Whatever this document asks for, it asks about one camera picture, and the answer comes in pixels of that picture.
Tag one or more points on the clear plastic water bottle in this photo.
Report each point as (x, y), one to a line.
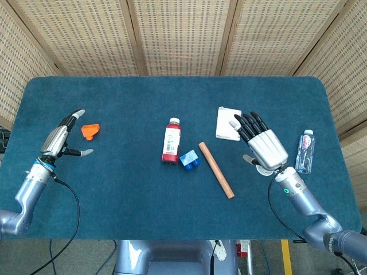
(305, 151)

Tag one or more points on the blue felt table cloth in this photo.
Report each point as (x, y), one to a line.
(137, 200)

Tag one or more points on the red white floor object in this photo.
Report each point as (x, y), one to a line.
(243, 248)

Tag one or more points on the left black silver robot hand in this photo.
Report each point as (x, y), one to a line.
(54, 140)

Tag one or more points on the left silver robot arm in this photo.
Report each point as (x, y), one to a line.
(31, 186)

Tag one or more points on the white flat plastic box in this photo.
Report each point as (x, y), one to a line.
(225, 126)

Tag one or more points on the blue plastic toy block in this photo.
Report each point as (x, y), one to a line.
(187, 159)

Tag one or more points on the white paper cup blue flowers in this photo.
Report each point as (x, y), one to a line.
(264, 172)

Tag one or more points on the orange plastic piece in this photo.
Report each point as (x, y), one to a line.
(90, 131)

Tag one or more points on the woven bamboo folding screen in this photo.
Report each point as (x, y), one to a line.
(183, 34)

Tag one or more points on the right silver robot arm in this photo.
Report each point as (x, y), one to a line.
(301, 197)

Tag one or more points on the silver blue robot torso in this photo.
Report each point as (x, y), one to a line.
(172, 257)

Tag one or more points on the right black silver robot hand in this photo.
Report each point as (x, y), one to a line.
(266, 149)

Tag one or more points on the red juice bottle white cap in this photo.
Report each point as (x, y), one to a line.
(171, 140)

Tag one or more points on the wooden rolling pin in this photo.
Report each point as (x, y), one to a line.
(216, 170)

